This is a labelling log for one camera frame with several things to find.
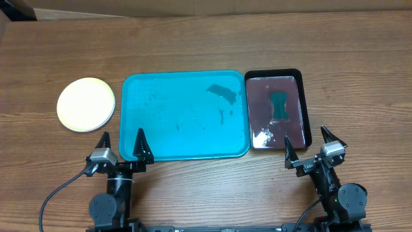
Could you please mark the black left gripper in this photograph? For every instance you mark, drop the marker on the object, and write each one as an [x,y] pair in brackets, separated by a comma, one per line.
[138,165]

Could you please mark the teal plastic tray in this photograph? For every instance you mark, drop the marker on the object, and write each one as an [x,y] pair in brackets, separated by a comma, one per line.
[185,115]

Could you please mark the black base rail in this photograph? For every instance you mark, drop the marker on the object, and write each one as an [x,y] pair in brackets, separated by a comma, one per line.
[288,227]

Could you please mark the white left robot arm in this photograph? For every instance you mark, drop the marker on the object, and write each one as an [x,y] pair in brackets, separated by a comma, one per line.
[111,210]

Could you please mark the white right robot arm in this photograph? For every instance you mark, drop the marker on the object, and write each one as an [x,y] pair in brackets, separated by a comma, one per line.
[340,207]

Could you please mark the green orange sponge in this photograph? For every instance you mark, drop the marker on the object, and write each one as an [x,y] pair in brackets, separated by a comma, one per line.
[279,100]

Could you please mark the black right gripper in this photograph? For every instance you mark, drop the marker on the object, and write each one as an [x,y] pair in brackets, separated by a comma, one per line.
[306,165]

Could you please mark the cardboard backdrop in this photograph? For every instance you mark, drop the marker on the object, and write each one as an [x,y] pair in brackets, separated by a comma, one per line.
[164,8]

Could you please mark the yellow plate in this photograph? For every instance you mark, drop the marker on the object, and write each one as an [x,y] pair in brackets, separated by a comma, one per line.
[86,104]

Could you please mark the black water tray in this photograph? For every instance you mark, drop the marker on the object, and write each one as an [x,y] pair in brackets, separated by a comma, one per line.
[267,133]

